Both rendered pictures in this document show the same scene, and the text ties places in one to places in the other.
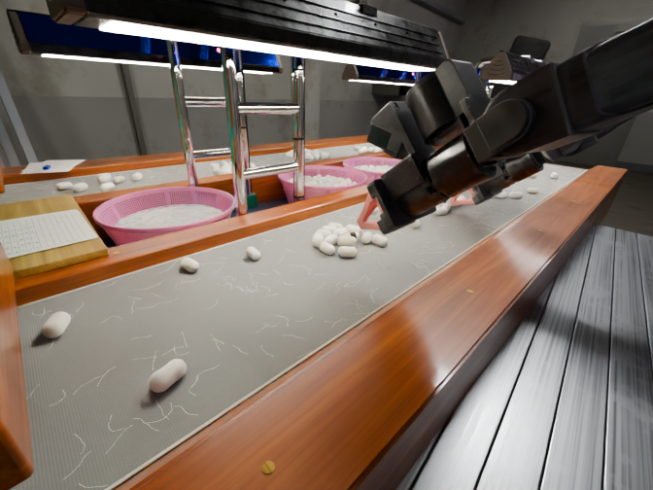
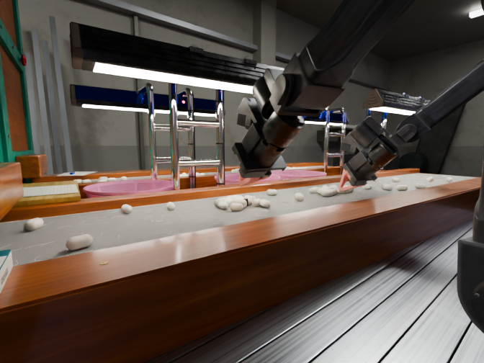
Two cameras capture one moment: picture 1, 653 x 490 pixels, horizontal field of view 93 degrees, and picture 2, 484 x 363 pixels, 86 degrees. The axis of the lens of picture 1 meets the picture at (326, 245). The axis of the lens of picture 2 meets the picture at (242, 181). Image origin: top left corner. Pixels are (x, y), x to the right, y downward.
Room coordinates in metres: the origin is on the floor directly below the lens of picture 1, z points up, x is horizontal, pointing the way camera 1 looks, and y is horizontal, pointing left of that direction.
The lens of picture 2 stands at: (-0.11, -0.17, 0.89)
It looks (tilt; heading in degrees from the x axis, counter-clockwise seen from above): 8 degrees down; 11
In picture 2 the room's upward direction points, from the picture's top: straight up
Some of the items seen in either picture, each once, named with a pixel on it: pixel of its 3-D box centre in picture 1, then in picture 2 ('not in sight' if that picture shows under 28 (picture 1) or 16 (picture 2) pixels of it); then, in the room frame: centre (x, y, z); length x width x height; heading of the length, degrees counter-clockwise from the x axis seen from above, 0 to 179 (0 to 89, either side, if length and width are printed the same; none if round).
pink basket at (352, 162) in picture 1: (378, 177); (296, 182); (1.12, -0.18, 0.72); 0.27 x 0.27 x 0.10
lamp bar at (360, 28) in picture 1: (325, 26); (221, 70); (0.53, 0.01, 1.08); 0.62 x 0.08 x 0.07; 135
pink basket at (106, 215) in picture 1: (173, 225); (132, 199); (0.61, 0.33, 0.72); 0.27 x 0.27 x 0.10
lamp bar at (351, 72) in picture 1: (395, 74); (313, 117); (1.61, -0.28, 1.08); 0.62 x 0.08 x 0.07; 135
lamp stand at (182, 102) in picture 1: (201, 125); (166, 144); (0.88, 0.35, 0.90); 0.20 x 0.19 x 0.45; 135
